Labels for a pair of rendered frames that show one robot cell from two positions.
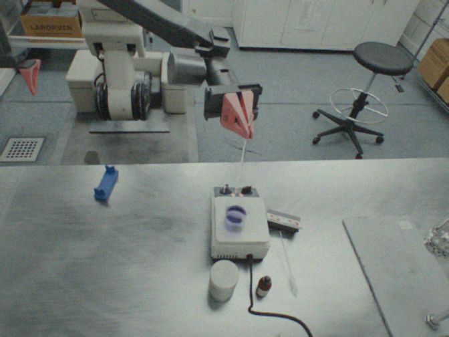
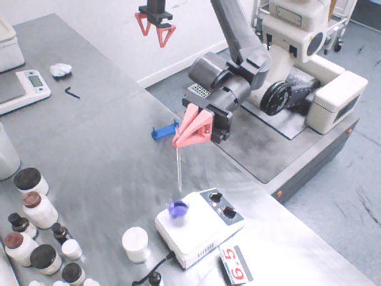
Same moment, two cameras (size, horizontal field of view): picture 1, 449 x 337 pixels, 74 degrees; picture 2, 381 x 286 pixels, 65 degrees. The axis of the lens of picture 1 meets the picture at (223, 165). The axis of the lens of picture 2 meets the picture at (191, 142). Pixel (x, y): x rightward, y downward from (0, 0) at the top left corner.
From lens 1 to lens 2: 0.42 m
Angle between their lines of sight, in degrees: 40
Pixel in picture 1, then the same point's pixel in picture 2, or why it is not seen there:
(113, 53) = (276, 48)
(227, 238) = (163, 221)
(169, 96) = (314, 110)
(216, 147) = (343, 189)
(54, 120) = not seen: hidden behind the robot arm
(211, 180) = (226, 185)
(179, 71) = (193, 71)
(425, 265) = not seen: outside the picture
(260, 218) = (200, 235)
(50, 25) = not seen: hidden behind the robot
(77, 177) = (159, 116)
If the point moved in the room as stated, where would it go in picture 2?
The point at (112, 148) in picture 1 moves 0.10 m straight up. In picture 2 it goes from (237, 121) to (239, 107)
